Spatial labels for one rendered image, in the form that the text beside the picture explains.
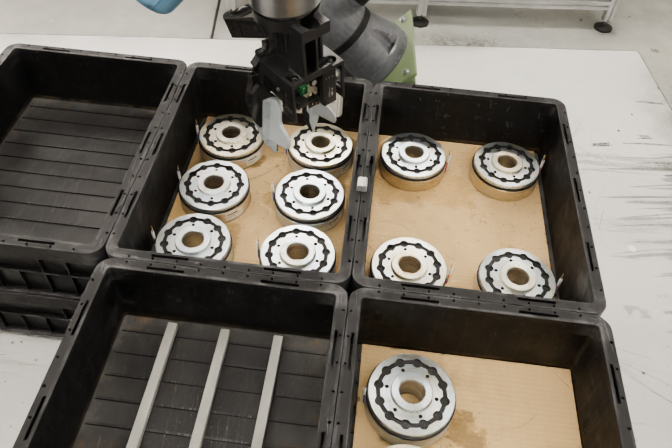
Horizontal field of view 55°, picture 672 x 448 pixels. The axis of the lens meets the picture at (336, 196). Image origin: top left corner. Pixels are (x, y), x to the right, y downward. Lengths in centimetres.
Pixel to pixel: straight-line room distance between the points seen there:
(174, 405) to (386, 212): 41
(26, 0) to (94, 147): 220
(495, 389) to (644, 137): 77
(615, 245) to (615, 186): 15
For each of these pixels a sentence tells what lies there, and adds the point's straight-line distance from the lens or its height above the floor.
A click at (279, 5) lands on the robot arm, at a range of 65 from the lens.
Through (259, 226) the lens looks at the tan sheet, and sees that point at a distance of 94.
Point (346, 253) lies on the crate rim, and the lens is 78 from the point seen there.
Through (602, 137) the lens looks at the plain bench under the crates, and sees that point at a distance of 141.
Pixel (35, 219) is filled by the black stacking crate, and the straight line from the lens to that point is 102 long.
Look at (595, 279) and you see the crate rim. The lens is 84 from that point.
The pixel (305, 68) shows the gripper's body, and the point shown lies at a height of 115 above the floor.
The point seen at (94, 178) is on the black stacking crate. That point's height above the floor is 83.
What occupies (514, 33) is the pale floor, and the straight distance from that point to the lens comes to 302.
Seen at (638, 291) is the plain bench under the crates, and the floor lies 70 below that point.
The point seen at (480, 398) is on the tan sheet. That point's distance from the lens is 82.
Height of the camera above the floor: 155
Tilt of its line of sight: 47 degrees down
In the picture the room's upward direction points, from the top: 4 degrees clockwise
